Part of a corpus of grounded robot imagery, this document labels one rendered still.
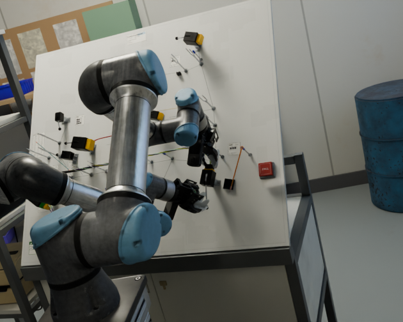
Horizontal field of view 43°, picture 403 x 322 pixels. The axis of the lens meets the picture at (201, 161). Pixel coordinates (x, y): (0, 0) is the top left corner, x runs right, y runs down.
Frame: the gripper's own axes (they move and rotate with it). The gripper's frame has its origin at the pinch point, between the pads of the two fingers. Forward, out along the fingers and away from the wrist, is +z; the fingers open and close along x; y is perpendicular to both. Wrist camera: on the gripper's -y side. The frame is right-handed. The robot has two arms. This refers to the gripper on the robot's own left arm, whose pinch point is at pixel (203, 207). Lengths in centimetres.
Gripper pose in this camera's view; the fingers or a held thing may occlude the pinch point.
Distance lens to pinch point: 188.5
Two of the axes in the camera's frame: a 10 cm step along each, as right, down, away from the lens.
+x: -3.7, -6.8, 6.3
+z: 6.7, 2.8, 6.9
